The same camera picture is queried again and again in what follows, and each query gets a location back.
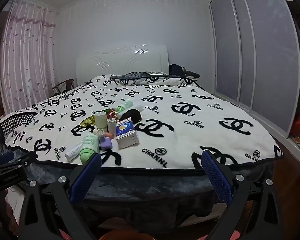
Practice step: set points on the yellow hair clip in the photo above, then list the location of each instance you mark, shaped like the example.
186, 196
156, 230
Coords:
87, 121

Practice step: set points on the grey sliding door wardrobe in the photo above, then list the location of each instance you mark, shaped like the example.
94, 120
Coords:
260, 55

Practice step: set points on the small light green bottle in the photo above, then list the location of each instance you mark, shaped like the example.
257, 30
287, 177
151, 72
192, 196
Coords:
123, 106

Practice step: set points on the purple soap box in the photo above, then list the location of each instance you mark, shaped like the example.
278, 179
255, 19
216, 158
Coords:
106, 144

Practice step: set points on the small orange tube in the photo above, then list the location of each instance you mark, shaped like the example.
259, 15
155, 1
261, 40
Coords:
109, 135

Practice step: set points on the cream jar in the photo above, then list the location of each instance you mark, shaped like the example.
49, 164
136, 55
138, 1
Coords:
100, 121

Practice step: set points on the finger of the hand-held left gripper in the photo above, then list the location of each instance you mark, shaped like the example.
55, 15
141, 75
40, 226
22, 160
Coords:
21, 161

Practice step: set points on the pink sheer curtain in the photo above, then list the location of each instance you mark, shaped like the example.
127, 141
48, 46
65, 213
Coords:
27, 55

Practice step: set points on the white tube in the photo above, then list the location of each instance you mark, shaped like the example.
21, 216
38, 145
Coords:
73, 152

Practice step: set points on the printed pillow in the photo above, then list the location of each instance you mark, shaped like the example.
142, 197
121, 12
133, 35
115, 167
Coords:
155, 80

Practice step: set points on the small white bottle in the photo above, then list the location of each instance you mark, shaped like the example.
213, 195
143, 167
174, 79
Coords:
98, 132

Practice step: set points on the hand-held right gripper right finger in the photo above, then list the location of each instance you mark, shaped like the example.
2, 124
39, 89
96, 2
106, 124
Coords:
215, 176

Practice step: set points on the black pouch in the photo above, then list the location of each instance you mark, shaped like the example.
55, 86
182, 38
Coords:
131, 116

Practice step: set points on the wooden chair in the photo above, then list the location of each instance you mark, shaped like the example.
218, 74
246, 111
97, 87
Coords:
62, 86

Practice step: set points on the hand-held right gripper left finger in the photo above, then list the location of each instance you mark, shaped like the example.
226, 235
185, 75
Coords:
90, 176

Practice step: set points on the white black printed blanket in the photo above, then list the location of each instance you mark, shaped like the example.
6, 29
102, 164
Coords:
190, 135

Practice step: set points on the dark clothes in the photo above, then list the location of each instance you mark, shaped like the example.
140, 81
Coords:
182, 71

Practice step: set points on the white glossy headboard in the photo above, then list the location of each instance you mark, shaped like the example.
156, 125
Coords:
120, 62

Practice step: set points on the blue white medicine box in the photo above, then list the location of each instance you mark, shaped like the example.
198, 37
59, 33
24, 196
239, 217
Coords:
126, 133

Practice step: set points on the red ornament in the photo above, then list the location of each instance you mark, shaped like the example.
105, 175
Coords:
111, 112

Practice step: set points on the large light green bottle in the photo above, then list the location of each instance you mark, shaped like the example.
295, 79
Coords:
89, 147

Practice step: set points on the houndstooth cloth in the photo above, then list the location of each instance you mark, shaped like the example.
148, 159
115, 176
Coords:
15, 123

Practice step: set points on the white charger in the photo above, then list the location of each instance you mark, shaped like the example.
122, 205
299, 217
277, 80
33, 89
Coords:
111, 126

